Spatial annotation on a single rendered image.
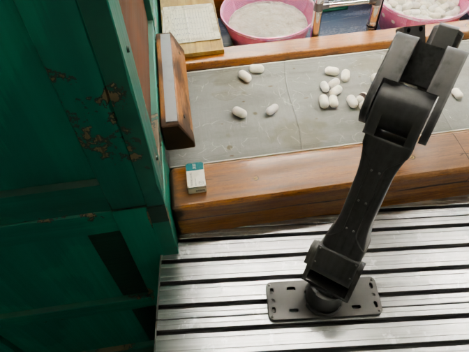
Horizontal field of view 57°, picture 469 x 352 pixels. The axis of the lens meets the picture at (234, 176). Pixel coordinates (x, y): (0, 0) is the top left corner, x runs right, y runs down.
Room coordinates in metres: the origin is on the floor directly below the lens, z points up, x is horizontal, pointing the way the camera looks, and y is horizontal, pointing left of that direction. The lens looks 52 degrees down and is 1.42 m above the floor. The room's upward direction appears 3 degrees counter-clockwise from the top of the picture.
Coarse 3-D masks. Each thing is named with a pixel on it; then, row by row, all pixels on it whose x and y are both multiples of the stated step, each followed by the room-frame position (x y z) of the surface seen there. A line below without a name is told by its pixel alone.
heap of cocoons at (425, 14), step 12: (384, 0) 1.14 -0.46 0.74; (396, 0) 1.13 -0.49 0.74; (408, 0) 1.15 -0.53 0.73; (420, 0) 1.13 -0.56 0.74; (432, 0) 1.12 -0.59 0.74; (444, 0) 1.12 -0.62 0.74; (456, 0) 1.12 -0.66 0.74; (408, 12) 1.07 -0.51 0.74; (420, 12) 1.07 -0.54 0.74; (432, 12) 1.09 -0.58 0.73; (444, 12) 1.06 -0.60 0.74; (456, 12) 1.06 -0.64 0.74
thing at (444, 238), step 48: (192, 240) 0.43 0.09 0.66; (240, 240) 0.42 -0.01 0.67; (288, 240) 0.41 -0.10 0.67; (384, 240) 0.40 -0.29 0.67; (432, 240) 0.40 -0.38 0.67; (192, 288) 0.32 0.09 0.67; (240, 288) 0.32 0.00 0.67; (384, 288) 0.30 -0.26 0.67; (432, 288) 0.30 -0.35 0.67; (192, 336) 0.24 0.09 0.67; (240, 336) 0.23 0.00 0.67; (288, 336) 0.23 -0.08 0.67; (336, 336) 0.22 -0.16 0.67; (384, 336) 0.22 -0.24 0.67; (432, 336) 0.22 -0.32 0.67
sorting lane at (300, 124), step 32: (288, 64) 0.87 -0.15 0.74; (320, 64) 0.87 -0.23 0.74; (352, 64) 0.86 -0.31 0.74; (192, 96) 0.77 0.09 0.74; (224, 96) 0.76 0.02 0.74; (256, 96) 0.76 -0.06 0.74; (288, 96) 0.75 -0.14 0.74; (224, 128) 0.66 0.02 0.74; (256, 128) 0.66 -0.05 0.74; (288, 128) 0.65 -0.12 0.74; (320, 128) 0.65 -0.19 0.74; (352, 128) 0.64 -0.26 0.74; (448, 128) 0.63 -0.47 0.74; (192, 160) 0.57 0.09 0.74; (224, 160) 0.57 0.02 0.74
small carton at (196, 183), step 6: (198, 162) 0.53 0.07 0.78; (186, 168) 0.52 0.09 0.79; (192, 168) 0.51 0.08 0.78; (198, 168) 0.51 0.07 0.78; (186, 174) 0.50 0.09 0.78; (192, 174) 0.50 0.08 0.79; (198, 174) 0.50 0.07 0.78; (186, 180) 0.49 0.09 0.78; (192, 180) 0.49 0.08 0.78; (198, 180) 0.49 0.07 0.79; (204, 180) 0.48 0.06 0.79; (192, 186) 0.47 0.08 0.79; (198, 186) 0.47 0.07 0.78; (204, 186) 0.47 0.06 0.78; (192, 192) 0.47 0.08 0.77; (198, 192) 0.47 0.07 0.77
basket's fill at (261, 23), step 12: (240, 12) 1.13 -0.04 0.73; (252, 12) 1.13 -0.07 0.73; (264, 12) 1.11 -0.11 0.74; (276, 12) 1.11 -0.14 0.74; (288, 12) 1.11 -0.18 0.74; (300, 12) 1.12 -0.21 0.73; (228, 24) 1.08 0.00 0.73; (240, 24) 1.06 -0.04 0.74; (252, 24) 1.06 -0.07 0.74; (264, 24) 1.06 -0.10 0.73; (276, 24) 1.06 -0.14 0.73; (288, 24) 1.06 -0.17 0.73; (300, 24) 1.06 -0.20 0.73; (264, 36) 1.00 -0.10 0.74; (276, 36) 1.00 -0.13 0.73
